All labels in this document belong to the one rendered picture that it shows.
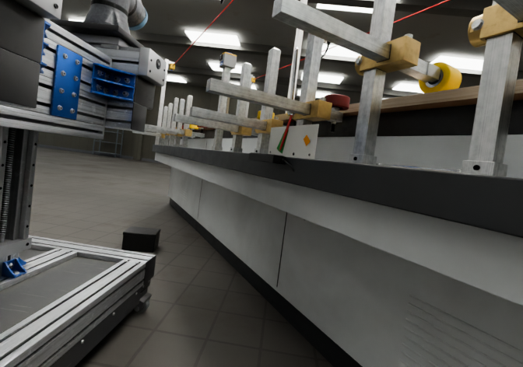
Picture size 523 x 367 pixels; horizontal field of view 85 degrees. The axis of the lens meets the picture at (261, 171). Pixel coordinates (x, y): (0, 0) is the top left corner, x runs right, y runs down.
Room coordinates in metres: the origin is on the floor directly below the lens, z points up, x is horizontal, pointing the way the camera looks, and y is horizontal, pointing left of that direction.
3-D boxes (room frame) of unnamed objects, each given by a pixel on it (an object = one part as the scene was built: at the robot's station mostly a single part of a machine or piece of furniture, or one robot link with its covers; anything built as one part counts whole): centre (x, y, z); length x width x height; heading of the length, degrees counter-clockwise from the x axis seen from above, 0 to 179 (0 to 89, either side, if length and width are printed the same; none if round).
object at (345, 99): (0.91, -0.21, 0.85); 0.08 x 0.08 x 0.11
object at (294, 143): (0.91, -0.08, 0.75); 0.26 x 0.01 x 0.10; 29
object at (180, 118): (1.26, 0.19, 0.80); 0.44 x 0.03 x 0.04; 119
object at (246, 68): (1.34, 0.13, 0.88); 0.04 x 0.04 x 0.48; 29
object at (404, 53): (0.66, -0.25, 0.95); 0.14 x 0.06 x 0.05; 29
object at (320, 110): (0.88, -0.13, 0.85); 0.14 x 0.06 x 0.05; 29
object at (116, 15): (1.02, 0.60, 1.09); 0.15 x 0.15 x 0.10
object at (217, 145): (1.57, 0.26, 0.93); 0.05 x 0.05 x 0.45; 29
